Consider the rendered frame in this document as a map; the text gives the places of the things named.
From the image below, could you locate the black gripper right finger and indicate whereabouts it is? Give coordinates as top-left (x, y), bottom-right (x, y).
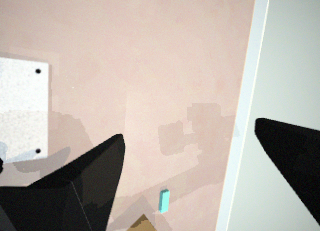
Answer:
top-left (254, 118), bottom-right (320, 226)

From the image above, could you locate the small cyan block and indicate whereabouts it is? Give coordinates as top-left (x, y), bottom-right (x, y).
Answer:
top-left (159, 189), bottom-right (170, 213)

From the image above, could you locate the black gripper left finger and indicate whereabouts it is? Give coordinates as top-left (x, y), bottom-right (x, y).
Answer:
top-left (0, 134), bottom-right (125, 231)

